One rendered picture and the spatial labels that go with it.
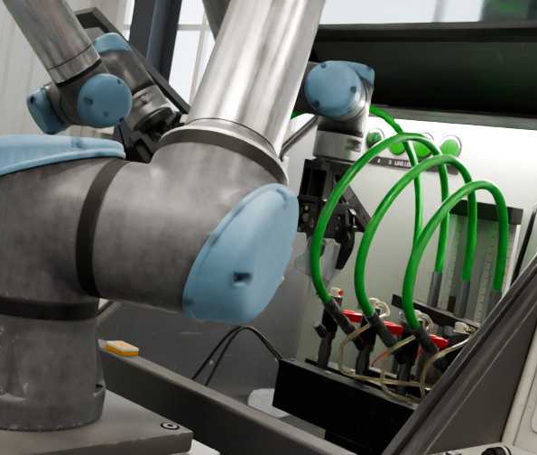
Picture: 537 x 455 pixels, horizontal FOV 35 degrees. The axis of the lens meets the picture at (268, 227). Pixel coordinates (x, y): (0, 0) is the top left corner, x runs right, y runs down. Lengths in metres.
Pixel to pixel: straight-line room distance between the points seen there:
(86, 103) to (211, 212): 0.60
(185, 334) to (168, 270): 0.97
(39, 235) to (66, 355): 0.10
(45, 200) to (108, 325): 0.83
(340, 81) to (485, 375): 0.44
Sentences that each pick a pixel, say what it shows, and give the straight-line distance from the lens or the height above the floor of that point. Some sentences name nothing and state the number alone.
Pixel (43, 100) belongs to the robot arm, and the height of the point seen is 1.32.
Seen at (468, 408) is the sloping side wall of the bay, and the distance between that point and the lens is 1.10.
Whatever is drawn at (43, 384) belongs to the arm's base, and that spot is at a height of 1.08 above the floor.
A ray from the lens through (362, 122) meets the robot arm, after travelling 1.33.
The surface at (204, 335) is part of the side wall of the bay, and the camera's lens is 1.64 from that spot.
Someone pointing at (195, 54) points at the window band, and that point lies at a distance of 7.76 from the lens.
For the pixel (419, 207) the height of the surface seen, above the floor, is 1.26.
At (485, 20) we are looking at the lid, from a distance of 1.46.
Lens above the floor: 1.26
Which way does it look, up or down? 3 degrees down
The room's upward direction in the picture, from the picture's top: 10 degrees clockwise
